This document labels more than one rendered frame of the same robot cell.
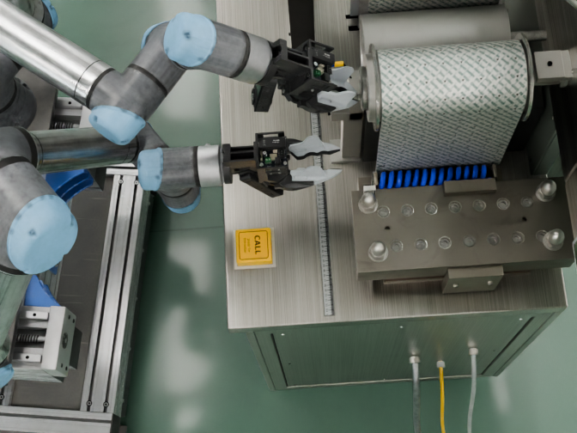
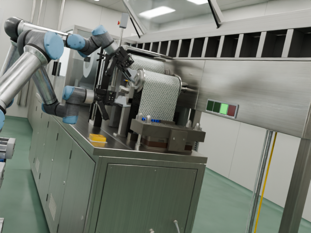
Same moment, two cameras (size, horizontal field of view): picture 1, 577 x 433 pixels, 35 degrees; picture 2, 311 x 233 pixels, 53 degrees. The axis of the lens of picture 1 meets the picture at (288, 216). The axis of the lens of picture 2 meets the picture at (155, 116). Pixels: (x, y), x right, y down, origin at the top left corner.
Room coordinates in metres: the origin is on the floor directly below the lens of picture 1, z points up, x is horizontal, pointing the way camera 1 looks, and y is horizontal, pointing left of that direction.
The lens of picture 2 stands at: (-0.94, 0.69, 1.22)
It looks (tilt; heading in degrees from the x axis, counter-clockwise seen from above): 5 degrees down; 328
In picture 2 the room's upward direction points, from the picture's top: 11 degrees clockwise
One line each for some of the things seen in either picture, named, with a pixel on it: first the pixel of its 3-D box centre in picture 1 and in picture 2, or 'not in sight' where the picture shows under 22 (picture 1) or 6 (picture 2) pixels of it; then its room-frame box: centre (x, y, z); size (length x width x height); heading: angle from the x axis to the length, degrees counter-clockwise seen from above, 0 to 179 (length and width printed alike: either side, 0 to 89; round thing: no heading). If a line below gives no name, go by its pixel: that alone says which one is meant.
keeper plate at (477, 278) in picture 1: (471, 281); (177, 140); (0.42, -0.32, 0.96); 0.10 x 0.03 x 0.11; 86
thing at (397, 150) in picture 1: (442, 149); (157, 107); (0.64, -0.29, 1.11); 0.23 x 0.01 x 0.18; 86
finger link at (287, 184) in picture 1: (290, 177); (114, 104); (0.63, -0.01, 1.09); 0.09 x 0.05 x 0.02; 77
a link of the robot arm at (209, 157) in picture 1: (212, 164); (89, 96); (0.67, 0.12, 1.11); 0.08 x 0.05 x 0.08; 176
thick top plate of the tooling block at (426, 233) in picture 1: (460, 228); (168, 130); (0.52, -0.32, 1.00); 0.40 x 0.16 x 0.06; 86
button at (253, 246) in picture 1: (253, 246); (97, 137); (0.56, 0.08, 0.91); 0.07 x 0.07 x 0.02; 86
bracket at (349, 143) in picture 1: (344, 120); (123, 111); (0.74, -0.13, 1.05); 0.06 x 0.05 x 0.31; 86
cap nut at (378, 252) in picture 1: (378, 249); (148, 119); (0.48, -0.15, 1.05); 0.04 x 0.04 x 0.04
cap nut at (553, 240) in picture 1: (555, 237); (197, 126); (0.46, -0.47, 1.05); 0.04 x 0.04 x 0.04
